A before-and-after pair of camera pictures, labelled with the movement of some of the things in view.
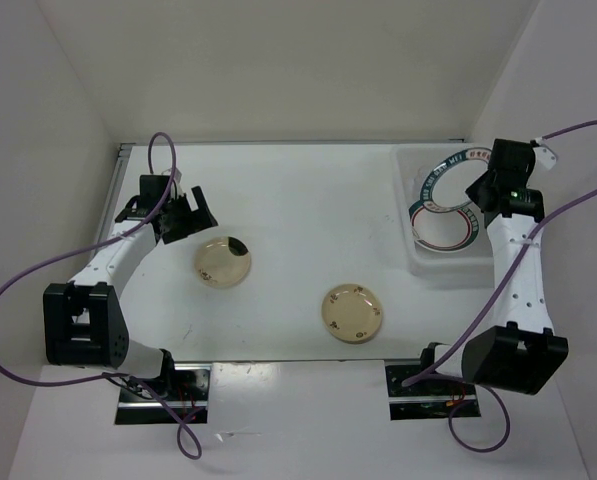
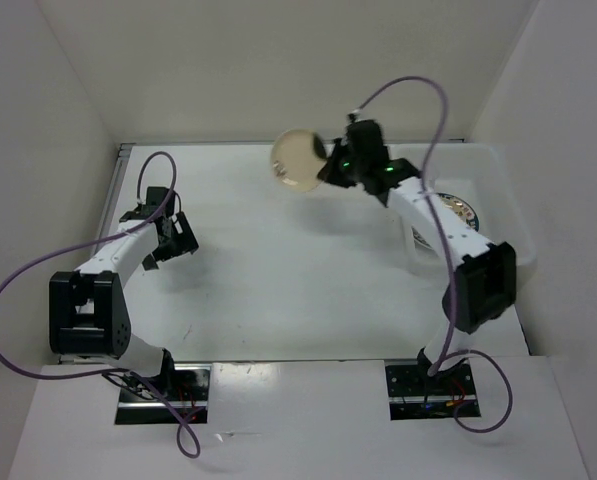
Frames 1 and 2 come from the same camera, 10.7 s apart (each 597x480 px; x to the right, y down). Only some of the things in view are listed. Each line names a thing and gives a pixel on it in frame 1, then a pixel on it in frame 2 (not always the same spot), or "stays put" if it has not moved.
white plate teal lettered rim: x=445 y=188 -> x=459 y=208
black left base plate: x=189 y=396 stays put
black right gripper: x=474 y=190 -> x=330 y=172
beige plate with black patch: x=222 y=262 -> x=295 y=160
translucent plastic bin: x=448 y=244 stays put
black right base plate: x=429 y=399 stays put
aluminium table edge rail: x=114 y=189 stays put
